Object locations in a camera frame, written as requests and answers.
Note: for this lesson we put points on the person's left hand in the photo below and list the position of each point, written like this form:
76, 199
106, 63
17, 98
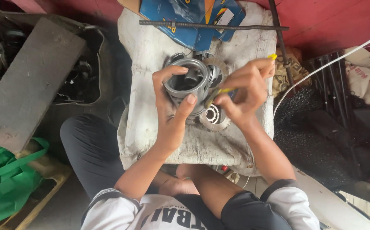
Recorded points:
167, 131

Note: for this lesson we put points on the person's right hand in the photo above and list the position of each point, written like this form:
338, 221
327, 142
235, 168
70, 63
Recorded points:
252, 102

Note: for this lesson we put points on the grey metal piston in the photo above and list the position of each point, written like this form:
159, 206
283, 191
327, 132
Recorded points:
201, 91

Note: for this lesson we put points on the metal disc with bearing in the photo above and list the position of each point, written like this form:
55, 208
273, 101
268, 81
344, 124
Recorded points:
216, 125

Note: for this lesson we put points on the brown printed sack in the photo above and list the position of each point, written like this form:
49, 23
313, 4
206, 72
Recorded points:
295, 72

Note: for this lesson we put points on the person's bare foot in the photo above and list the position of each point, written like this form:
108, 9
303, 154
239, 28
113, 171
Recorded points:
175, 187

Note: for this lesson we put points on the dark smooth steel rod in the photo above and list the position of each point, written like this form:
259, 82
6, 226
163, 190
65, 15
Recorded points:
280, 38

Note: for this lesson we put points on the black mesh net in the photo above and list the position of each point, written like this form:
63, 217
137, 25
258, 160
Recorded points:
309, 143

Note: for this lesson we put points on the person's bare leg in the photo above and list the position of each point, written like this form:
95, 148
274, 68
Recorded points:
210, 188

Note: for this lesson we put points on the person's black trousers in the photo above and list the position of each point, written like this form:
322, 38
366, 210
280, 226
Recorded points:
92, 150

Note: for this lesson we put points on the bundle of black rods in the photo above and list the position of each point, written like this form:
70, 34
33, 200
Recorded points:
332, 83

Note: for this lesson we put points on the blue packet with white label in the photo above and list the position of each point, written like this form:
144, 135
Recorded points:
233, 16

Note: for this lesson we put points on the person's white shirt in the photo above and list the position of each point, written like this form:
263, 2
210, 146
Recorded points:
121, 214

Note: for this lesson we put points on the black crate of parts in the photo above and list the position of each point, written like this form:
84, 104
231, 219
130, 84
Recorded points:
86, 76

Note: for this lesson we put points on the threaded steel rod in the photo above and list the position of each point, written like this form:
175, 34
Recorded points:
188, 25

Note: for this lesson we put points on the large blue cardboard packet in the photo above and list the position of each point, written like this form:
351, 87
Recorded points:
172, 19

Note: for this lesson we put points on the white board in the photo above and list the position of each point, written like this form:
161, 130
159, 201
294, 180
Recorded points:
328, 207

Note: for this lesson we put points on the brown cardboard piece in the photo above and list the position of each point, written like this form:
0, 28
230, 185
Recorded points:
129, 4

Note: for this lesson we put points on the yellow wooden pallet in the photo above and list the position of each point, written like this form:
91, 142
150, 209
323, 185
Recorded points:
47, 188

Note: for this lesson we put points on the grey wooden plank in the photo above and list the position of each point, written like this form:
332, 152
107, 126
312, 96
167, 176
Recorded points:
28, 86

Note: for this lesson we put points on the grey pipe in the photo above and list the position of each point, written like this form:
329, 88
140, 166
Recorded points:
367, 193

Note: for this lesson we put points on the green fabric bag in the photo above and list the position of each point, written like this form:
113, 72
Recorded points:
3, 185

